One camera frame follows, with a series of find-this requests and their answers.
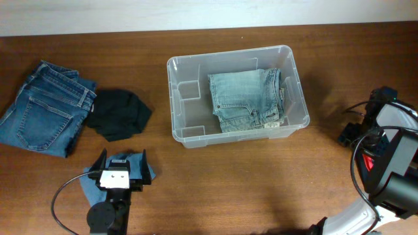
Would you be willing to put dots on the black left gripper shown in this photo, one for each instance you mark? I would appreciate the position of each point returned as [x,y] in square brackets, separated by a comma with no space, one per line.
[135,185]

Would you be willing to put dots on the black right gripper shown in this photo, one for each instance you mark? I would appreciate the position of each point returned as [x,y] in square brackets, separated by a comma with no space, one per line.
[346,133]

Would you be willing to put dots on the black red grey garment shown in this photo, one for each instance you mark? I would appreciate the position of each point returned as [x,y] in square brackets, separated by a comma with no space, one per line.
[364,165]

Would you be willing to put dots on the small blue denim cloth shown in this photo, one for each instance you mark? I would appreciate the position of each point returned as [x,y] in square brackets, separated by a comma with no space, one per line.
[94,194]

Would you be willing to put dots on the light blue jeans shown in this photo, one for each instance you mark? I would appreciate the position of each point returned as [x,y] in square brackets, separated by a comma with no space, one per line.
[247,100]

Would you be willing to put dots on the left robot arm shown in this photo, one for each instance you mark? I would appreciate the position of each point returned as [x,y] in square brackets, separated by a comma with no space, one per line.
[110,216]

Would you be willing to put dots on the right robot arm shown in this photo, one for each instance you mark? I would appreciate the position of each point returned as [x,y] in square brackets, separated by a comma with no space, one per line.
[383,167]

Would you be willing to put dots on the black folded garment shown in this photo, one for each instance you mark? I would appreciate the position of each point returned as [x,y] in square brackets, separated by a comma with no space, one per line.
[118,114]

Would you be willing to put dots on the clear plastic storage bin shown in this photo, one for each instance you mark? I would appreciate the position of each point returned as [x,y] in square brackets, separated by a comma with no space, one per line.
[192,121]

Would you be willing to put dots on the dark blue folded jeans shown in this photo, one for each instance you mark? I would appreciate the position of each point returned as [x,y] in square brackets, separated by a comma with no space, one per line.
[49,110]

